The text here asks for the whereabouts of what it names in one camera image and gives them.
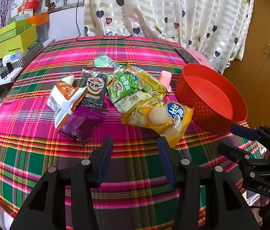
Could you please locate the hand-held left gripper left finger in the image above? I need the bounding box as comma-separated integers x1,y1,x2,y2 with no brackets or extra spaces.
9,136,114,230

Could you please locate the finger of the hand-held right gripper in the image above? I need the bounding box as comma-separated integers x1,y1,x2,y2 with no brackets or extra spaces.
216,143,270,180
230,124,270,150

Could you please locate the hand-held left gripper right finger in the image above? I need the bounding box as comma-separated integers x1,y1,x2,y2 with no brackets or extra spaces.
157,136,261,230

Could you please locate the purple snack packet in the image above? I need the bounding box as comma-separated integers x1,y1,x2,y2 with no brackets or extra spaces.
58,106,106,143

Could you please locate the yellow chip packet blue logo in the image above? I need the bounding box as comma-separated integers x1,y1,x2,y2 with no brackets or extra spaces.
121,95,194,148

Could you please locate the red plastic basket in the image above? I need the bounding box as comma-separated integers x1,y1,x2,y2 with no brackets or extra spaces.
175,63,248,133

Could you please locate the black snack packet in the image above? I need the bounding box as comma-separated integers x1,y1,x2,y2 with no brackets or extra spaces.
79,67,110,112

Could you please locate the white orange snack packet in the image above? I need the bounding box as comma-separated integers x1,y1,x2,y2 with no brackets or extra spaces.
47,74,87,129

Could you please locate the green pea snack packet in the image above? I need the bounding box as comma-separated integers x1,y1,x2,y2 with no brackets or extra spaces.
107,68,138,103

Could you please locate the long gold snack packet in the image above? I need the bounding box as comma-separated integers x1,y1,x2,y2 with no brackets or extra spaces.
125,63,169,96

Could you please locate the pink jelly cup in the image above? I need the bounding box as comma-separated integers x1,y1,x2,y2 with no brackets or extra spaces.
158,71,172,93

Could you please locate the mint green peanut packet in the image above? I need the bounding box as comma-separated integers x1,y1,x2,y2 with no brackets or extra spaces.
89,55,122,73

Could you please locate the pink green plaid tablecloth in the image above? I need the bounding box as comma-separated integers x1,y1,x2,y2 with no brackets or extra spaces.
0,35,270,230

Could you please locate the wooden wardrobe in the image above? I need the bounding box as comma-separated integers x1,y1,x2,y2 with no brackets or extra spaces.
221,0,270,130

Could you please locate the pink plastic stool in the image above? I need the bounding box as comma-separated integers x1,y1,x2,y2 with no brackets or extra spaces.
185,48,215,70

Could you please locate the black smartphone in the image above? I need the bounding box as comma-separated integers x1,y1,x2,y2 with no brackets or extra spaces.
174,48,200,65

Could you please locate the black white striped box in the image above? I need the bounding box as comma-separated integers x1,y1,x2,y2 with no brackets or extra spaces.
0,39,44,77

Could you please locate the lime green cardboard box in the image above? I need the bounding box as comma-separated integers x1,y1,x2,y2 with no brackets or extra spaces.
0,19,38,61

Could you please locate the cream heart print curtain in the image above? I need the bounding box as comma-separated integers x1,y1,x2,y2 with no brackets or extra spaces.
83,0,255,75

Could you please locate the orange box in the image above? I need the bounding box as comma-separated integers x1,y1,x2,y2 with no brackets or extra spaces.
28,12,50,27

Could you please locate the black charging cable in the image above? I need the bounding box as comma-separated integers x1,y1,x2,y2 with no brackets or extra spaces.
75,0,133,42

